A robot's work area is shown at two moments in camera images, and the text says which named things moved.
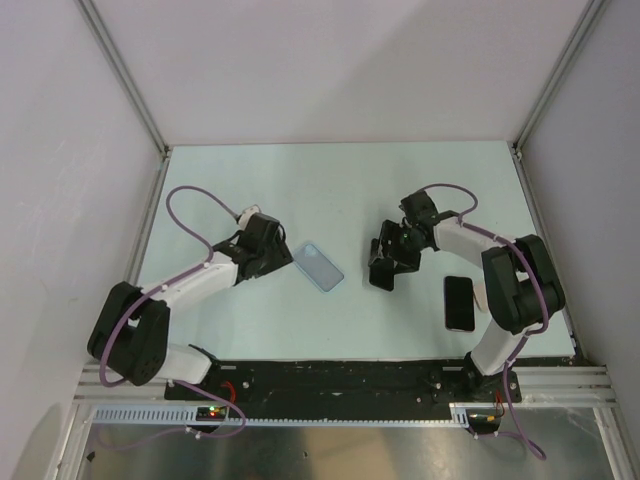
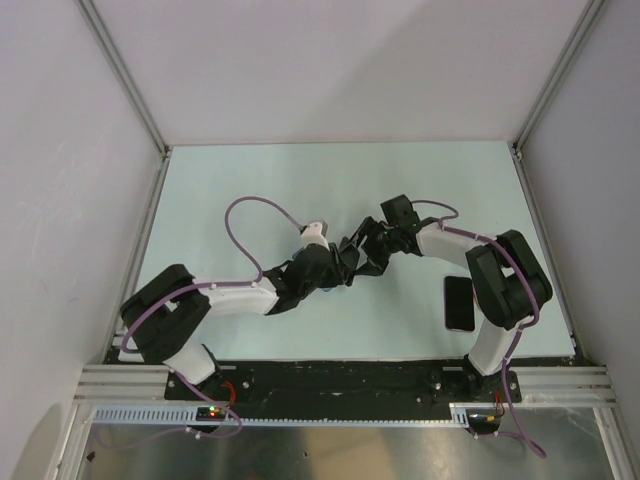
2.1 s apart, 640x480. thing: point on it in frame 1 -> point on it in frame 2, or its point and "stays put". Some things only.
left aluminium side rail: (147, 217) stays put
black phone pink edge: (459, 303) stays put
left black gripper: (281, 255) -> (338, 269)
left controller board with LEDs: (215, 413) stays put
